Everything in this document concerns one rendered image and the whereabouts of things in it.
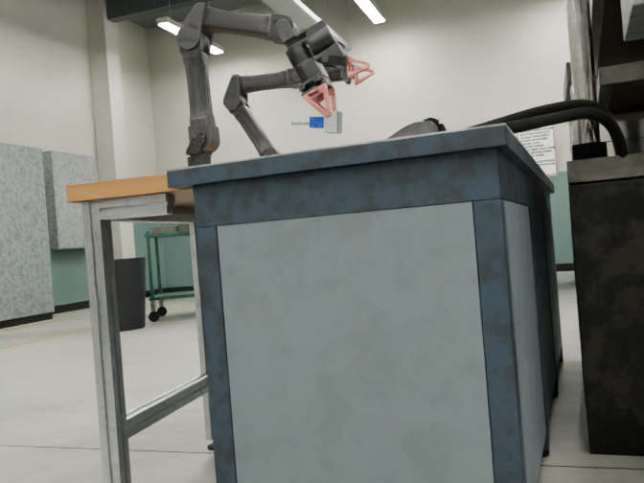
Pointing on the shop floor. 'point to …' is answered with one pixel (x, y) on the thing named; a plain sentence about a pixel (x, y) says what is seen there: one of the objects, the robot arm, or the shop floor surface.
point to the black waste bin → (130, 292)
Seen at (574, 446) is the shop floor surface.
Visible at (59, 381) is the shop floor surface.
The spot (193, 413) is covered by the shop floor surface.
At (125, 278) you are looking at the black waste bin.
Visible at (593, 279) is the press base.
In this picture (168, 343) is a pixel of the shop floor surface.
